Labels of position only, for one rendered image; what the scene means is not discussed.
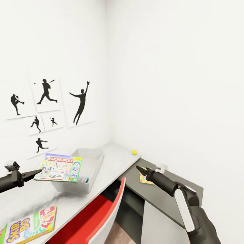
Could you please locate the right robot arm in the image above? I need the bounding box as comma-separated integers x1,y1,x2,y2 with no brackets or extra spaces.
136,163,221,244

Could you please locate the jigsaw puzzle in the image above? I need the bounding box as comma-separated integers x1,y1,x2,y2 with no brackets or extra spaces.
140,174,154,184

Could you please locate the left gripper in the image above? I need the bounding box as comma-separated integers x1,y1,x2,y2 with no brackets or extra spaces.
0,169,42,193

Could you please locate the board game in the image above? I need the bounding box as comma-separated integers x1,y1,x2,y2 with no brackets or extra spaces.
33,153,83,183
77,176,88,183
0,205,57,244

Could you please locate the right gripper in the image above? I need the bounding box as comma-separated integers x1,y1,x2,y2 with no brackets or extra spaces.
136,165,169,190

